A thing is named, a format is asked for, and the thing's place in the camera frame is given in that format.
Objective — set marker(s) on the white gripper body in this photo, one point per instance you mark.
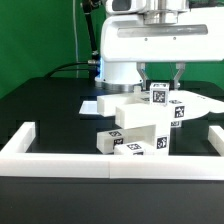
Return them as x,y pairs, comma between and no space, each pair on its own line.
197,36

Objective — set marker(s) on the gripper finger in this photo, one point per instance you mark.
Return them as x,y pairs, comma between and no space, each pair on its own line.
177,75
141,70

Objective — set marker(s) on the white chair back frame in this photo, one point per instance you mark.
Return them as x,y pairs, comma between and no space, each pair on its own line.
133,110

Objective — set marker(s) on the small tagged cube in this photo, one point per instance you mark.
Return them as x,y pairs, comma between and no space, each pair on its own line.
176,124
159,93

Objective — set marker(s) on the white chair seat part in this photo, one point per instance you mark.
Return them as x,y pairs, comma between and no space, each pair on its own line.
155,137

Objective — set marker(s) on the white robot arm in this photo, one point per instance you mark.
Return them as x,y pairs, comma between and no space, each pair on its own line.
124,75

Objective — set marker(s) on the white marker base sheet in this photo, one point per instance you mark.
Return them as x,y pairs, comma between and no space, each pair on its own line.
89,108

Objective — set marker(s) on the white U-shaped fence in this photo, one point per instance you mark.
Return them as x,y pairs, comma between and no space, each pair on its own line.
15,160

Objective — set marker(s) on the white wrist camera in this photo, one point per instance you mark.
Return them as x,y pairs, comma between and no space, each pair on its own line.
125,6

